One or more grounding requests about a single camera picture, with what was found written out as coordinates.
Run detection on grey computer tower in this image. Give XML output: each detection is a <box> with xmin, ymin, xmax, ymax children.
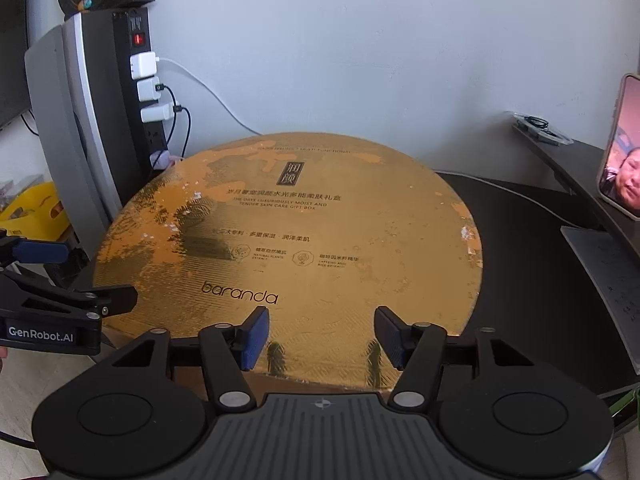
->
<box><xmin>24</xmin><ymin>11</ymin><xmax>133</xmax><ymax>242</ymax></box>

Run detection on black power strip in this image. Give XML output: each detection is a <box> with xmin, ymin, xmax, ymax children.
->
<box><xmin>112</xmin><ymin>7</ymin><xmax>174</xmax><ymax>182</ymax></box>

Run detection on white cable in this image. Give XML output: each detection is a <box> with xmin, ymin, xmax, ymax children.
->
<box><xmin>156</xmin><ymin>56</ymin><xmax>568</xmax><ymax>221</ymax></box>

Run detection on white charger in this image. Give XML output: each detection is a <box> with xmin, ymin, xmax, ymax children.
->
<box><xmin>137</xmin><ymin>76</ymin><xmax>164</xmax><ymax>102</ymax></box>
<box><xmin>130</xmin><ymin>52</ymin><xmax>160</xmax><ymax>80</ymax></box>
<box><xmin>141</xmin><ymin>102</ymin><xmax>177</xmax><ymax>124</ymax></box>

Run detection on black cable in clear bag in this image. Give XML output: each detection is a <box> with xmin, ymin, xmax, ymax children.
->
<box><xmin>515</xmin><ymin>111</ymin><xmax>574</xmax><ymax>147</ymax></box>

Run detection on smartphone with lit screen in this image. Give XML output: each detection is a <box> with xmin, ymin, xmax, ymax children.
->
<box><xmin>597</xmin><ymin>73</ymin><xmax>640</xmax><ymax>220</ymax></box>

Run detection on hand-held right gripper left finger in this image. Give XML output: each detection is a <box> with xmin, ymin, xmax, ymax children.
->
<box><xmin>112</xmin><ymin>306</ymin><xmax>271</xmax><ymax>409</ymax></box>

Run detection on white pink plug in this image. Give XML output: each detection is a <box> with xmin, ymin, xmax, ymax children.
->
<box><xmin>150</xmin><ymin>150</ymin><xmax>184</xmax><ymax>169</ymax></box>

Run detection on dark raised desk shelf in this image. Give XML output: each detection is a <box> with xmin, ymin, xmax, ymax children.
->
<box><xmin>512</xmin><ymin>112</ymin><xmax>640</xmax><ymax>252</ymax></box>

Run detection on yellow plastic basket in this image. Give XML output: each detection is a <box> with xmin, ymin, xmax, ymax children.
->
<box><xmin>0</xmin><ymin>182</ymin><xmax>71</xmax><ymax>252</ymax></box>

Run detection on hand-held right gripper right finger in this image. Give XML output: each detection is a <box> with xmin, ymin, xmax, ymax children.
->
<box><xmin>374</xmin><ymin>305</ymin><xmax>535</xmax><ymax>408</ymax></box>

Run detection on round gold box lid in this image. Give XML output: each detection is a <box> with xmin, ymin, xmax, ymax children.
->
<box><xmin>93</xmin><ymin>132</ymin><xmax>485</xmax><ymax>392</ymax></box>

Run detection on dark desktop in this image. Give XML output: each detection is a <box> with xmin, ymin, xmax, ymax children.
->
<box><xmin>430</xmin><ymin>170</ymin><xmax>640</xmax><ymax>441</ymax></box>

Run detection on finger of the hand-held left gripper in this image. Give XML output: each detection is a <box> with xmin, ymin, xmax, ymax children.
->
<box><xmin>0</xmin><ymin>230</ymin><xmax>71</xmax><ymax>267</ymax></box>
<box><xmin>0</xmin><ymin>270</ymin><xmax>139</xmax><ymax>319</ymax></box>

